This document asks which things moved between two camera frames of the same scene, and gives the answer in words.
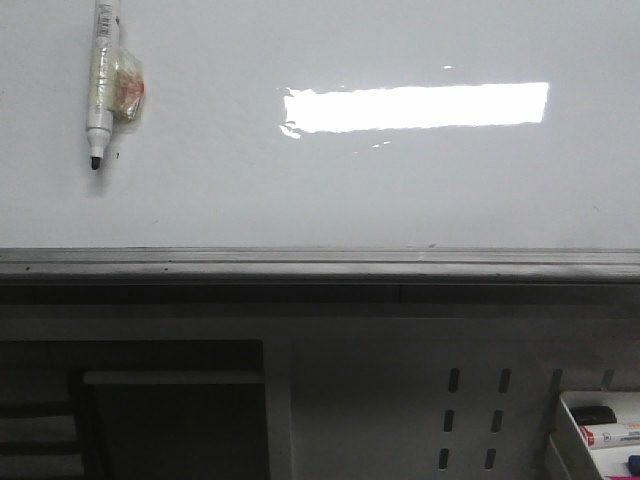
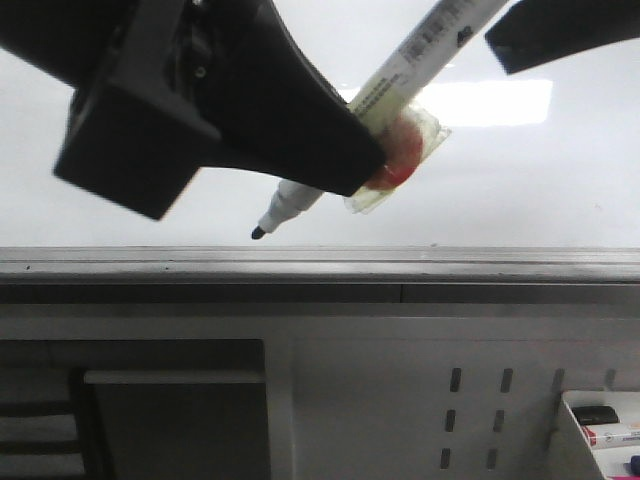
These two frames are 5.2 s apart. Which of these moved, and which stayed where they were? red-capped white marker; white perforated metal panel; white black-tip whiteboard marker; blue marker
Moved: white black-tip whiteboard marker
Stayed: blue marker; red-capped white marker; white perforated metal panel
